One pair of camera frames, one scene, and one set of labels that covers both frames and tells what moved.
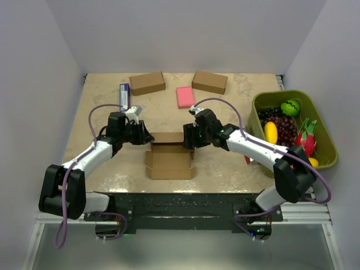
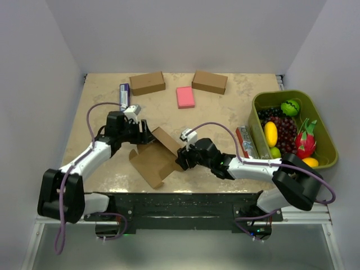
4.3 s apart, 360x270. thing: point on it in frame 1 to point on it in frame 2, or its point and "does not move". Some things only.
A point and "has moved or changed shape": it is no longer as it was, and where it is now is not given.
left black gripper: [143, 136] does not move
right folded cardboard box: [210, 82] does not move
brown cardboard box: [169, 158] has moved or changed shape
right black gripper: [190, 130] to [183, 154]
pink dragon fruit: [306, 138] does not move
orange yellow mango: [314, 162] does not move
